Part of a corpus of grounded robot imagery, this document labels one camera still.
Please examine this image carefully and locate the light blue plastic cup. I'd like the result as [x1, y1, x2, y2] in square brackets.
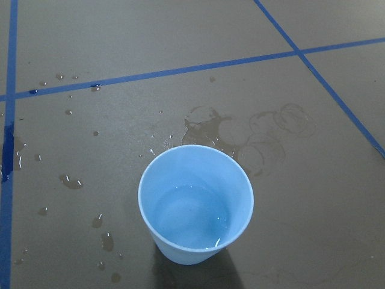
[138, 144, 254, 265]

